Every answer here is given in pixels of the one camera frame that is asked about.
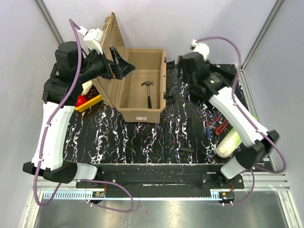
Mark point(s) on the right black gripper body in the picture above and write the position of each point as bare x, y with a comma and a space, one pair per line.
185, 77

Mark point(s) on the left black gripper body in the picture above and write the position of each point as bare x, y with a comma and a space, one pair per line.
99, 65

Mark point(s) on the black handled claw hammer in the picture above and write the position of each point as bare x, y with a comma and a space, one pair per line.
148, 84

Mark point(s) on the tan plastic tool box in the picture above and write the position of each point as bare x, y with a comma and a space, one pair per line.
140, 97

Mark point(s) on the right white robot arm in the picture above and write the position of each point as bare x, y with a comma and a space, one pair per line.
206, 82

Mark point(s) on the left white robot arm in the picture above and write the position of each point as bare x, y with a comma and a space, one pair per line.
61, 91

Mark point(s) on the green white leek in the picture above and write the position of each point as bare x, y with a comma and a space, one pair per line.
86, 87

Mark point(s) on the dark purple grape bunch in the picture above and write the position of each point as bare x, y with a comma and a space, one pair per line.
92, 93

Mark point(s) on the yellow plastic fruit tray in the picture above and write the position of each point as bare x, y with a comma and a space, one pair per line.
89, 103

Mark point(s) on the red tomato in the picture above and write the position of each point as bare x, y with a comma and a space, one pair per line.
81, 100

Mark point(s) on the red black utility knife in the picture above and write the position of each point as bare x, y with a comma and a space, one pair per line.
222, 127

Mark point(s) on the short black cylinder bit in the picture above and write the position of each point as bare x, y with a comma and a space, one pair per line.
186, 150

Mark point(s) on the napa cabbage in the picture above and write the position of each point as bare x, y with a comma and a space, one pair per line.
229, 144

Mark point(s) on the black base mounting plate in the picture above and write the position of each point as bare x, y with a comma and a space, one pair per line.
161, 181

